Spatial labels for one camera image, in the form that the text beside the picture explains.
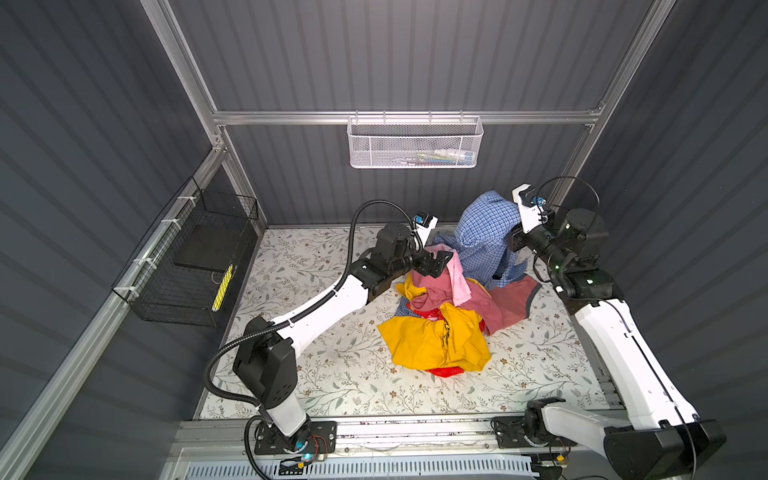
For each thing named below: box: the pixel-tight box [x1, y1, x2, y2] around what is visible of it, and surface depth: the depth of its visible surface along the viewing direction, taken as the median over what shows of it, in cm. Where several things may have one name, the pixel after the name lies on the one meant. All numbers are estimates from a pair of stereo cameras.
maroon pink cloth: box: [410, 268, 542, 335], surface depth 88 cm
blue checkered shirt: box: [396, 191, 527, 318], surface depth 62 cm
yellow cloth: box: [378, 275, 492, 372], surface depth 86 cm
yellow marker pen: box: [212, 264, 234, 312], surface depth 71 cm
